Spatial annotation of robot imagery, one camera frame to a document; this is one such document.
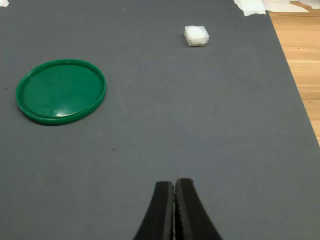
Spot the small white plastic terminal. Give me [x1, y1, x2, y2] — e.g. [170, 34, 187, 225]
[184, 24, 210, 48]

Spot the round green lid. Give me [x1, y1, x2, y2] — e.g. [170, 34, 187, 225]
[16, 58, 108, 126]

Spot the dark grey mat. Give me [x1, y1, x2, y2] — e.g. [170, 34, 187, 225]
[0, 0, 320, 240]

